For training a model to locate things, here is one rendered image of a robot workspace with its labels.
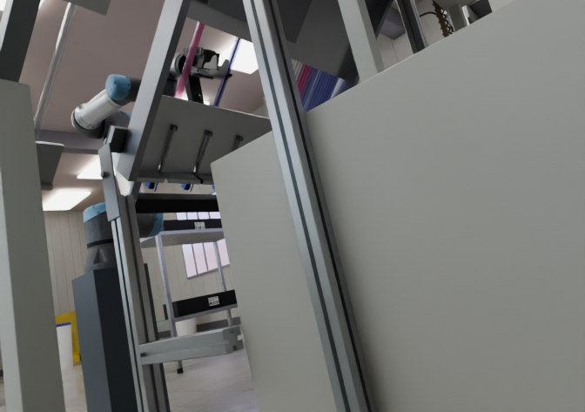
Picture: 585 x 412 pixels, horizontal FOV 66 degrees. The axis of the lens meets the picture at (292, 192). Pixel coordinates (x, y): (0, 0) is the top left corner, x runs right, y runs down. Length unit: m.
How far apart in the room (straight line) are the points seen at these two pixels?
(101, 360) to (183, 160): 0.67
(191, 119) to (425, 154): 0.69
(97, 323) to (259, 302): 0.82
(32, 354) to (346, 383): 0.47
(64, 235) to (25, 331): 10.74
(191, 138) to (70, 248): 10.39
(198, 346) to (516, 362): 0.52
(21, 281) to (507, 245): 0.69
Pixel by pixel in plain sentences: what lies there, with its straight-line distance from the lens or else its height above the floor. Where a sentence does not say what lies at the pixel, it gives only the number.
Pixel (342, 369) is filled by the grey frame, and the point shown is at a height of 0.24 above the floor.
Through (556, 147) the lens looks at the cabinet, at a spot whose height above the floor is 0.44.
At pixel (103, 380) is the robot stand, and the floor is 0.23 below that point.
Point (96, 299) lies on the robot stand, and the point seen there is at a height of 0.46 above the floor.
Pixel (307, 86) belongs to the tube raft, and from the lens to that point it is 1.41.
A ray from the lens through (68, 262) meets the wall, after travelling 11.42.
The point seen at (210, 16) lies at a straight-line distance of 1.10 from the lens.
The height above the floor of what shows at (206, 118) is 0.82.
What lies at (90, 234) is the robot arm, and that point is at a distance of 1.61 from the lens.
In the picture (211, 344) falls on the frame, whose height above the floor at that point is 0.30.
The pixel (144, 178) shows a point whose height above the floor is 0.68.
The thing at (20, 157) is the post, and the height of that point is 0.67.
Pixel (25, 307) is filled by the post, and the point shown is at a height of 0.42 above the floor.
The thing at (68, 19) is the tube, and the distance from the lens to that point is 1.03.
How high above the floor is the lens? 0.36
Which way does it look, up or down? 12 degrees up
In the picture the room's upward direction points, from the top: 13 degrees counter-clockwise
